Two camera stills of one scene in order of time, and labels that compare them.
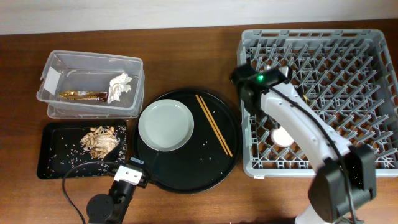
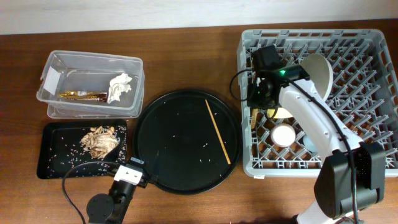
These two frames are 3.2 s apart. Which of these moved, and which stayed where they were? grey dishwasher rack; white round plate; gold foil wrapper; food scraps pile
Moved: white round plate
Stayed: grey dishwasher rack; gold foil wrapper; food scraps pile
